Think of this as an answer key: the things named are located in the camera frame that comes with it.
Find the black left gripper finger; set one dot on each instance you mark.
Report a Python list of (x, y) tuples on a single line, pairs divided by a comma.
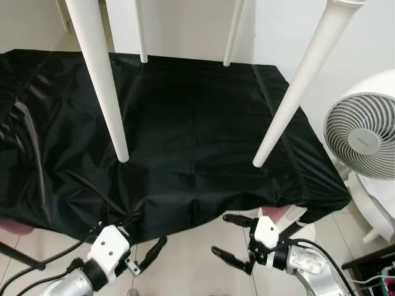
[(129, 220), (154, 254)]

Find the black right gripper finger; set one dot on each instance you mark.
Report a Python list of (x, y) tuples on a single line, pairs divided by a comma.
[(233, 260), (241, 220)]

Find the grey left robot leg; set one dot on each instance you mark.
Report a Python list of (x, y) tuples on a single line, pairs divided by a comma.
[(133, 291)]

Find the pink rounded object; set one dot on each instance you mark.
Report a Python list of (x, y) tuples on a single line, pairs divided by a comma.
[(273, 214), (13, 227)]

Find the white round basin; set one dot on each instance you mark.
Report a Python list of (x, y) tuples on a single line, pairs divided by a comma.
[(299, 229)]

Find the black table cloth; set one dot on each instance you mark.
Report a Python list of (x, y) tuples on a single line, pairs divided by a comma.
[(185, 142)]

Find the magenta round object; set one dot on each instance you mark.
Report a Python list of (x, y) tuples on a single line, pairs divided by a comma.
[(390, 284)]

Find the black floor rack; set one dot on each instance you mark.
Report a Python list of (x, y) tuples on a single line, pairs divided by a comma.
[(367, 262)]

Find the black metal table leg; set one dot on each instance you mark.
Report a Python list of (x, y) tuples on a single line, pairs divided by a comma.
[(21, 254)]

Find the white round floor fan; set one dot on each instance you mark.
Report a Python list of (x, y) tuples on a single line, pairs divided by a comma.
[(364, 135)]

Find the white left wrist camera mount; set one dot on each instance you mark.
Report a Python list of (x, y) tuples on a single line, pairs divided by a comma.
[(110, 250)]

